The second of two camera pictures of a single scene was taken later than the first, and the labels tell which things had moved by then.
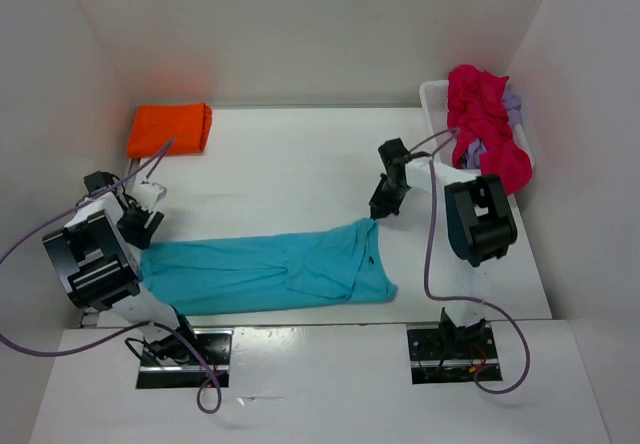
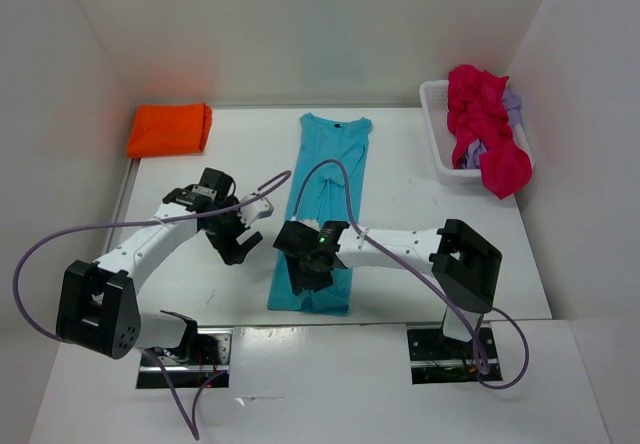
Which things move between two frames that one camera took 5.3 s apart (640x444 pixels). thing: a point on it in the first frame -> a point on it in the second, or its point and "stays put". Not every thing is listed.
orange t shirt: (154, 125) stays put
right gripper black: (381, 208) -> (299, 279)
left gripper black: (141, 236) -> (231, 251)
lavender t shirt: (476, 148) stays put
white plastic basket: (439, 135) stays put
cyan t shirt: (341, 265) -> (323, 198)
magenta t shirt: (477, 113) stays put
